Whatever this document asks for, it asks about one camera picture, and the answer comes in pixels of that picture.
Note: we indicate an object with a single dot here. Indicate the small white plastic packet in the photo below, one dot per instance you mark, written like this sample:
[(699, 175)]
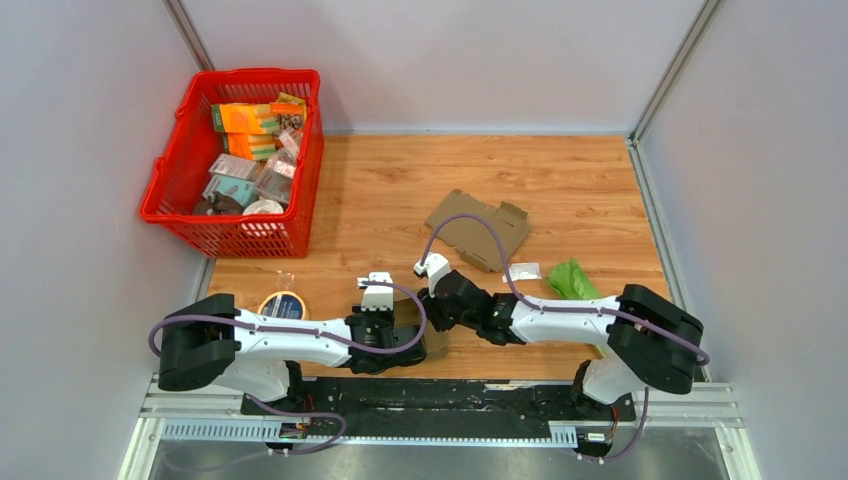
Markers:
[(522, 272)]

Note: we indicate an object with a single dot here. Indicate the red plastic shopping basket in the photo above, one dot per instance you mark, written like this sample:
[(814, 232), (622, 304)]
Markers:
[(180, 174)]

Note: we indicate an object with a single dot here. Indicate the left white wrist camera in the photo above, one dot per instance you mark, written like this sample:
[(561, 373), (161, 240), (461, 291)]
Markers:
[(378, 294)]

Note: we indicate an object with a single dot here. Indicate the orange green box upper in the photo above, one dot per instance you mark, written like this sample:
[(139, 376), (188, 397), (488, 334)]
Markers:
[(244, 118)]

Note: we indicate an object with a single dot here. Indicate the orange green box lower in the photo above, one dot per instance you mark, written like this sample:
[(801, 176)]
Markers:
[(255, 147)]

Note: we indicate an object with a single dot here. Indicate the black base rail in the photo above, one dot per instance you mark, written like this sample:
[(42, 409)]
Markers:
[(402, 412)]

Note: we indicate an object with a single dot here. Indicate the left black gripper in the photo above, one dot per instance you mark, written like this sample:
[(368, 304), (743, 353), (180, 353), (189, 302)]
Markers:
[(386, 314)]

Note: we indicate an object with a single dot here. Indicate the green napa cabbage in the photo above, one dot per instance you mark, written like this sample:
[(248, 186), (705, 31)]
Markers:
[(570, 282)]

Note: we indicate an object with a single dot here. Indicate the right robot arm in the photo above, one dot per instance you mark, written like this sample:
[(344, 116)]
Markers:
[(650, 341)]

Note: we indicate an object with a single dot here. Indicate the teal box in basket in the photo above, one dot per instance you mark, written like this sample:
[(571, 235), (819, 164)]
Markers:
[(241, 190)]

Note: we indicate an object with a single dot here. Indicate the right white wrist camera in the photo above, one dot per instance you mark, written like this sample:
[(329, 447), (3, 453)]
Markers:
[(434, 267)]

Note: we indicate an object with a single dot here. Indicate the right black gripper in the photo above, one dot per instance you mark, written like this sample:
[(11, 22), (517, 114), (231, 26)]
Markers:
[(432, 311)]

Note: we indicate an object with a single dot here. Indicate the cardboard box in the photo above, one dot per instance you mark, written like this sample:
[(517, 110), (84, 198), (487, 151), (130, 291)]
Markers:
[(407, 321), (472, 240)]

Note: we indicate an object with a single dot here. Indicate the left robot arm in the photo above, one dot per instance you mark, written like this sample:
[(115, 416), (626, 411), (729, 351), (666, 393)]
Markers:
[(213, 342)]

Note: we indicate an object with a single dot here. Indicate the grey packet in basket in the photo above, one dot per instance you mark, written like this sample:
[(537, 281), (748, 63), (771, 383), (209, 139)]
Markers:
[(235, 167)]

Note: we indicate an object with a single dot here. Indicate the white tape roll in basket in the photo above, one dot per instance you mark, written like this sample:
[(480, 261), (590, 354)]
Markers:
[(264, 206)]

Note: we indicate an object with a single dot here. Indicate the orange green box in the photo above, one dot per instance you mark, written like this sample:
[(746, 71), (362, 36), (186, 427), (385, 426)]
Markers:
[(244, 118), (255, 147)]

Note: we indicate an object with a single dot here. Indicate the clear packet in basket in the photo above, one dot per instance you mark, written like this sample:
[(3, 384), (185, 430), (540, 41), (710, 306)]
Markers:
[(275, 181)]

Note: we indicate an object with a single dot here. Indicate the colourful snack packet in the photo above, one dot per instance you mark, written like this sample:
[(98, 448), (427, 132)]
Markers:
[(290, 111)]

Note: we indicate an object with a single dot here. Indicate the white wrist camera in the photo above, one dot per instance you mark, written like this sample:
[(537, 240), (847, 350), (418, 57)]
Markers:
[(378, 294), (434, 267)]

